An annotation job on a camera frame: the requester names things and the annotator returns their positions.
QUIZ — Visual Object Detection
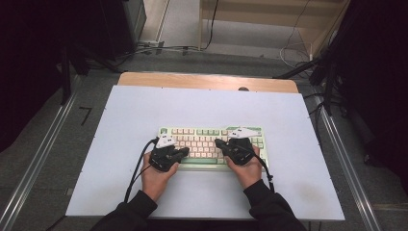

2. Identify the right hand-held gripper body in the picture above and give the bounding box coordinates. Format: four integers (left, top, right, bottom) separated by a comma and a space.
224, 126, 261, 167

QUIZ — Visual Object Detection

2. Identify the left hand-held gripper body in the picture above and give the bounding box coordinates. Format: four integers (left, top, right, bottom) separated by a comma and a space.
148, 133, 181, 173

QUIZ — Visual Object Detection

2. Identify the green and pink keyboard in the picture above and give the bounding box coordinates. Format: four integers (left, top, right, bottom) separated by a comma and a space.
153, 125, 269, 171

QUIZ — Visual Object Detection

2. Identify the person's right hand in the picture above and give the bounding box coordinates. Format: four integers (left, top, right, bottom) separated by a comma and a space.
223, 145, 264, 191

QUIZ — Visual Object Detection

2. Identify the person's left hand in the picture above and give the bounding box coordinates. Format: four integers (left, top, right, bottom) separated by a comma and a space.
140, 151, 180, 203

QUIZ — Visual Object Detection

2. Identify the white board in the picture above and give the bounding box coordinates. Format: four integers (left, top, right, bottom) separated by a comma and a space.
64, 85, 346, 222

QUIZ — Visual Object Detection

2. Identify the wooden table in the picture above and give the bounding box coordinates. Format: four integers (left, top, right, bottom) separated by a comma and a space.
116, 71, 300, 94

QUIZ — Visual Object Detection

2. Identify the person's dark clothing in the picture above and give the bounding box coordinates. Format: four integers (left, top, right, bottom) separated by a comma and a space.
143, 218, 258, 231

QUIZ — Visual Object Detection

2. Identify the black metal stand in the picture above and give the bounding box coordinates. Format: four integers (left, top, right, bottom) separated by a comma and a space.
272, 54, 349, 117
59, 42, 124, 106

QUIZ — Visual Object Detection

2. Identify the wooden shelf unit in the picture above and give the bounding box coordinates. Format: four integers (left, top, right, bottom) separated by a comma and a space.
197, 0, 351, 60

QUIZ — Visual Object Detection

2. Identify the black cabinet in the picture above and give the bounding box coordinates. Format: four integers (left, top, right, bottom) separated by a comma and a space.
98, 0, 147, 63

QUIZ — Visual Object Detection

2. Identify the black curtain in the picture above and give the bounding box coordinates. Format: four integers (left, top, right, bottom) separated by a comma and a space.
333, 0, 408, 196
0, 0, 70, 154

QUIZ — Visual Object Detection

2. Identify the left hand-held gripper cable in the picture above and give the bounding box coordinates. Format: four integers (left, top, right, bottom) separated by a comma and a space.
123, 137, 160, 204

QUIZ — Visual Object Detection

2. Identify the hand-held gripper cable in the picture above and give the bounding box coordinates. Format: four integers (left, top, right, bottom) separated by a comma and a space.
123, 137, 160, 204
252, 149, 276, 194

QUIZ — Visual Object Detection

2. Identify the right hand-held gripper cable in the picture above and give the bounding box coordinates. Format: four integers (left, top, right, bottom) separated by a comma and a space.
252, 149, 276, 194

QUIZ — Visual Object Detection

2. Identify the floor cable bundle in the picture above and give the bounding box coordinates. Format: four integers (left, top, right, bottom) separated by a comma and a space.
115, 39, 200, 66

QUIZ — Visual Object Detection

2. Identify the aluminium floor rail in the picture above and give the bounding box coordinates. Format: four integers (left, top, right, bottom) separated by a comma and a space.
0, 76, 82, 231
311, 95, 383, 231

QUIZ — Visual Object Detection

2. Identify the black hanging cable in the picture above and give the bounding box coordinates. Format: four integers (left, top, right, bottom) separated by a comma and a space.
204, 0, 221, 51

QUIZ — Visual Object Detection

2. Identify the white cable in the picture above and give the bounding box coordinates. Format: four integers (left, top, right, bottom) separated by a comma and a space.
278, 0, 315, 70

